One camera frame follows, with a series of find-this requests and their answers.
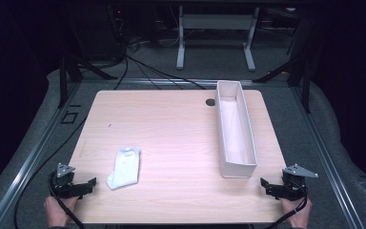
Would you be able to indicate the black metal stand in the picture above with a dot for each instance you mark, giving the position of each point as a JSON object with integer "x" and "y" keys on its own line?
{"x": 64, "y": 79}
{"x": 304, "y": 79}

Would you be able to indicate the light blue sock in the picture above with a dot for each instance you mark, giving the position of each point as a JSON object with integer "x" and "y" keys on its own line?
{"x": 124, "y": 168}

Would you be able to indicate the person's right hand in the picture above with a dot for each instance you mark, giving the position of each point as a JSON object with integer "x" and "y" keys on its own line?
{"x": 298, "y": 213}

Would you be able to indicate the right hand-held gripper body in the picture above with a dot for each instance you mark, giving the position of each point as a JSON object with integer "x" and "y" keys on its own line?
{"x": 294, "y": 184}

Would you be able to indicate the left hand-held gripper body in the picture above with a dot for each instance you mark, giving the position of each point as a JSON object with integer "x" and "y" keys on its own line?
{"x": 64, "y": 186}

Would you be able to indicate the white desk frame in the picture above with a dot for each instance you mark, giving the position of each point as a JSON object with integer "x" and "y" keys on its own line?
{"x": 216, "y": 22}

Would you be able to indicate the person's left hand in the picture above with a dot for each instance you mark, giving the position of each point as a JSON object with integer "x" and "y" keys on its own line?
{"x": 57, "y": 211}

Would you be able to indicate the long white box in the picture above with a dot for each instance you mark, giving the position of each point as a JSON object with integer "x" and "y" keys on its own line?
{"x": 235, "y": 133}

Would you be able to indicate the metal floor rail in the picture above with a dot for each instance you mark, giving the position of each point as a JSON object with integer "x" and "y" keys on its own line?
{"x": 329, "y": 165}
{"x": 25, "y": 168}
{"x": 133, "y": 81}

